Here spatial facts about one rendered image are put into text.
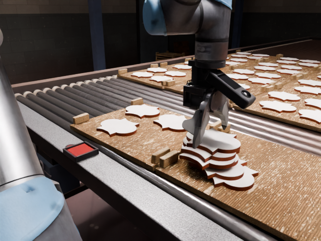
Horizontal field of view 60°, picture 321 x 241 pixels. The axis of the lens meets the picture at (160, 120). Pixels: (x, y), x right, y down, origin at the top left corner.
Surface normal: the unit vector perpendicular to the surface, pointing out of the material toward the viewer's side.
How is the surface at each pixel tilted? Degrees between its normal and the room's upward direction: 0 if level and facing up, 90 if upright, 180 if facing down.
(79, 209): 0
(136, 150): 0
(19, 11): 90
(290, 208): 0
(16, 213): 44
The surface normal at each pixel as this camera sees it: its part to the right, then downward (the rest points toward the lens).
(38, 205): 0.73, -0.57
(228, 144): 0.00, -0.93
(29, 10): 0.68, 0.27
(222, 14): 0.36, 0.34
